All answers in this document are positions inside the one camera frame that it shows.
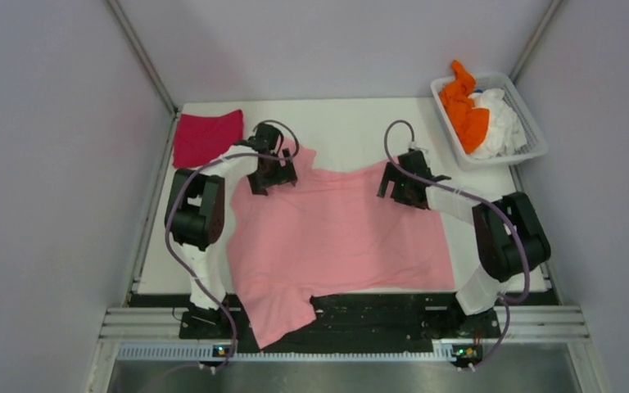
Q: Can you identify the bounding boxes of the pink t shirt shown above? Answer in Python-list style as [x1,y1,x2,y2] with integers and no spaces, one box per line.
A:
[227,147,455,349]

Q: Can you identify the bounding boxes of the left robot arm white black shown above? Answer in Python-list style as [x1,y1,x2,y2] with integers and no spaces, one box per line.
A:
[164,120,301,338]

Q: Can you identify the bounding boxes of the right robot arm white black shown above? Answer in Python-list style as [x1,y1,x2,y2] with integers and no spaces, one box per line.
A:
[378,149,552,337]

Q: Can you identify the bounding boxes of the folded red t shirt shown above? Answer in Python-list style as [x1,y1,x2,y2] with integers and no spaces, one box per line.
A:
[173,110,244,169]

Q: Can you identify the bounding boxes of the orange t shirt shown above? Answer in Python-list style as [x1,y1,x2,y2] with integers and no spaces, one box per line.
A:
[439,60,490,154]

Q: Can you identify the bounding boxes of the white t shirt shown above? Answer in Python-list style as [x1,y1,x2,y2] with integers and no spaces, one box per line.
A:
[468,88,527,160]

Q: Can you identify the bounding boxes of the white plastic basket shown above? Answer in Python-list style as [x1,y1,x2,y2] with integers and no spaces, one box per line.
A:
[430,72,548,171]

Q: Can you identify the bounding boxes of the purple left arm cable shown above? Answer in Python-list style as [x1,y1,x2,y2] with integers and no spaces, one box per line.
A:
[164,119,302,373]

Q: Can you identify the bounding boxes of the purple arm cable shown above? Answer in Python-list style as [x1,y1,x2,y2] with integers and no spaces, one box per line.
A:
[164,119,302,373]
[382,120,532,370]

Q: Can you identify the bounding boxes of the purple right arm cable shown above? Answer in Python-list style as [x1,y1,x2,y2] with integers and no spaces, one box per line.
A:
[382,120,532,370]

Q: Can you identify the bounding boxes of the aluminium front rail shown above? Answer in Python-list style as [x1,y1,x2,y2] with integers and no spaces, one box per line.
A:
[98,305,590,363]

